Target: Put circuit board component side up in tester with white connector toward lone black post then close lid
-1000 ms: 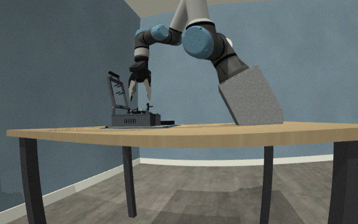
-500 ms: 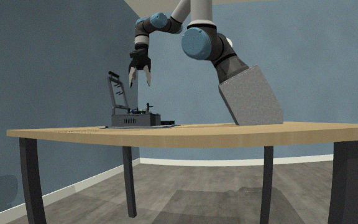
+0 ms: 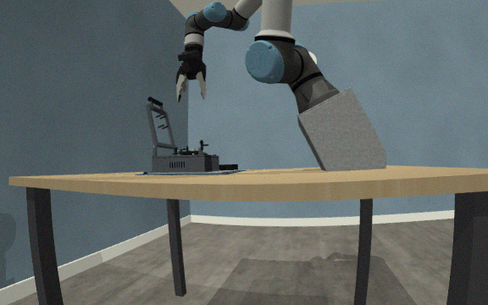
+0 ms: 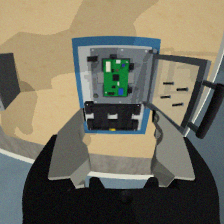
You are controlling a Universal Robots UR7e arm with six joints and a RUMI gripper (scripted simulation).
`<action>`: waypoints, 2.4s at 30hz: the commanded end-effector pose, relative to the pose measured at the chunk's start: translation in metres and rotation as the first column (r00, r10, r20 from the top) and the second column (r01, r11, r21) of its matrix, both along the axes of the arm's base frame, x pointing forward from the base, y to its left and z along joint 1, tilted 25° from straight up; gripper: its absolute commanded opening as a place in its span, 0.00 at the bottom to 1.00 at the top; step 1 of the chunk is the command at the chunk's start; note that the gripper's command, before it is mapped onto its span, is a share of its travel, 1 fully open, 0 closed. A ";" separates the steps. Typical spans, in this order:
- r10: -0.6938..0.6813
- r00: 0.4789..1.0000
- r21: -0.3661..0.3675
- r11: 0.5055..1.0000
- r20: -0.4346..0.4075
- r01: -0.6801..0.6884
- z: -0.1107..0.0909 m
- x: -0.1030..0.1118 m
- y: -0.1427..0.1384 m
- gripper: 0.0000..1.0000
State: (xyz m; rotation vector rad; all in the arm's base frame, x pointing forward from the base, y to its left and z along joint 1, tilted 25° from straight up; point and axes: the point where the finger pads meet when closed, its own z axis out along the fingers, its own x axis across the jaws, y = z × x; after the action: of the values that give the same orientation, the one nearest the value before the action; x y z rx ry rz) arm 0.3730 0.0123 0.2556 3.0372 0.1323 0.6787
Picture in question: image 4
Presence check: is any green circuit board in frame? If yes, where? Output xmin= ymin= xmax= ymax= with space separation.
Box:
xmin=103 ymin=60 xmax=129 ymax=96

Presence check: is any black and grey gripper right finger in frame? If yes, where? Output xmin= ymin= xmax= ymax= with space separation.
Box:
xmin=150 ymin=109 xmax=220 ymax=224

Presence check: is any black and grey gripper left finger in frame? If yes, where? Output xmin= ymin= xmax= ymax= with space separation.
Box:
xmin=22 ymin=108 xmax=91 ymax=224

